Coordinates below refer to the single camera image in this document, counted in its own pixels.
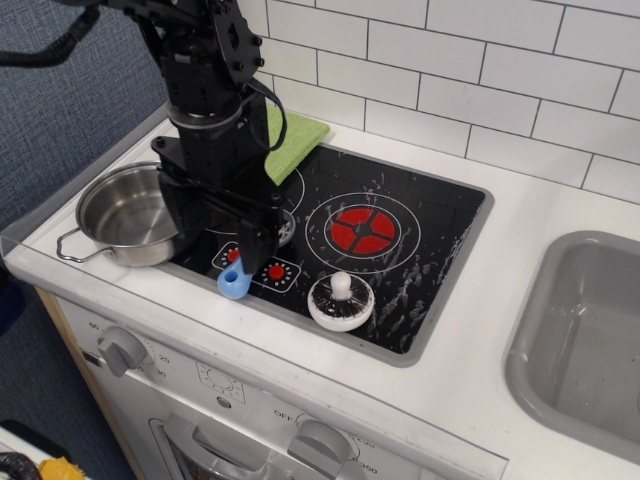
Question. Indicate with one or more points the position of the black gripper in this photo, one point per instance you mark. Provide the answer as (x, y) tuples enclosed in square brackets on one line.
[(214, 173)]

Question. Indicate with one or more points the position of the blue plastic spoon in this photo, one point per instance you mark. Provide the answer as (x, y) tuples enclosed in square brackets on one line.
[(233, 282)]

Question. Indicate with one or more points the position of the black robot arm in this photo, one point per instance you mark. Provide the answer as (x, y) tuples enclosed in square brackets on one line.
[(205, 50)]

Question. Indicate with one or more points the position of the silver steel pot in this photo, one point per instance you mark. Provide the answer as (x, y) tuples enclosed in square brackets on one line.
[(124, 213)]

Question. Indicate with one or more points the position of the green folded cloth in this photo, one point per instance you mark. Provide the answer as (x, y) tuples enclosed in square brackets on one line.
[(302, 136)]

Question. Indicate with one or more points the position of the white toy mushroom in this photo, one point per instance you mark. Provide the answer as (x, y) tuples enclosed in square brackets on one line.
[(340, 302)]

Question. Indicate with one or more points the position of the grey left oven knob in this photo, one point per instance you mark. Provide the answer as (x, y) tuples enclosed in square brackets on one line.
[(120, 350)]

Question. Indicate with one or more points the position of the grey oven knob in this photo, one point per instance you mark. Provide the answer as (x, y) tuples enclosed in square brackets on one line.
[(120, 350), (320, 447)]

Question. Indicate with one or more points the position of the black toy stovetop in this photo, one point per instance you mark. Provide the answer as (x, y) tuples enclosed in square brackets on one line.
[(406, 233)]

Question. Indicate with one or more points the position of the grey right oven knob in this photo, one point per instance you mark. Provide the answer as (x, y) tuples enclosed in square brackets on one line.
[(320, 447)]

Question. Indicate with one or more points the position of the yellow object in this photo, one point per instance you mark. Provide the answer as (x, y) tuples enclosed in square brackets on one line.
[(60, 469)]

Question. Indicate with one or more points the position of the grey sink basin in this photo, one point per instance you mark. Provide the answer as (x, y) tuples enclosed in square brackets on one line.
[(573, 365)]

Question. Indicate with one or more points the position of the oven door handle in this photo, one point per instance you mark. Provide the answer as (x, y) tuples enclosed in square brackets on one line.
[(211, 451)]

